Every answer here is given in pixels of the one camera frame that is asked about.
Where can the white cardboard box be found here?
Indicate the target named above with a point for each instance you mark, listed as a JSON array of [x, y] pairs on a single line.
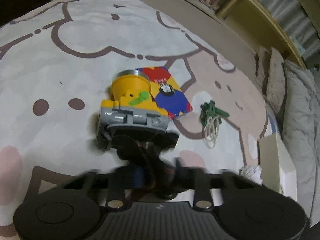
[[275, 160]]

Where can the printed cartoon blanket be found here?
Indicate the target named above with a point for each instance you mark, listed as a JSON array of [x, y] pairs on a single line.
[[62, 80]]

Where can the green plastic clips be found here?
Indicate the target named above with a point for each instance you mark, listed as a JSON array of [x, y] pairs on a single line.
[[212, 110]]

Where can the white rubber bands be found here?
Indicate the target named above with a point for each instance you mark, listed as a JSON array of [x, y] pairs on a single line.
[[212, 132]]

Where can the colourful patterned box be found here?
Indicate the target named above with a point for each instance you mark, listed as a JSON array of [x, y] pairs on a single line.
[[175, 100]]

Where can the beige bed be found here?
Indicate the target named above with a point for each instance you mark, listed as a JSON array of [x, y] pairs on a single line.
[[212, 27]]

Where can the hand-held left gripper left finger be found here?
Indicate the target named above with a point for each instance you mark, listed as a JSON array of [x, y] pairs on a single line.
[[138, 177]]

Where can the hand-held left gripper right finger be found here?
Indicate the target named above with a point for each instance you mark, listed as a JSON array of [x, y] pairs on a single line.
[[202, 187]]

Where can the wooden headboard shelf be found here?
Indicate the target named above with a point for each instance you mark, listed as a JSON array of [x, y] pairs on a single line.
[[250, 2]]

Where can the grey curtain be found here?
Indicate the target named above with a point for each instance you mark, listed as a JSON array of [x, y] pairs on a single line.
[[287, 0]]

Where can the white lace roll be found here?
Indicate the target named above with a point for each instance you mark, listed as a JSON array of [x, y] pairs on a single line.
[[251, 173]]

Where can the grey duvet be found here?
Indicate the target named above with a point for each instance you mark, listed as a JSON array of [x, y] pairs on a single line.
[[302, 130]]

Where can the dark brown cushion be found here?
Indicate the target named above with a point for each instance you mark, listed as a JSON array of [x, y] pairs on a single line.
[[22, 0]]

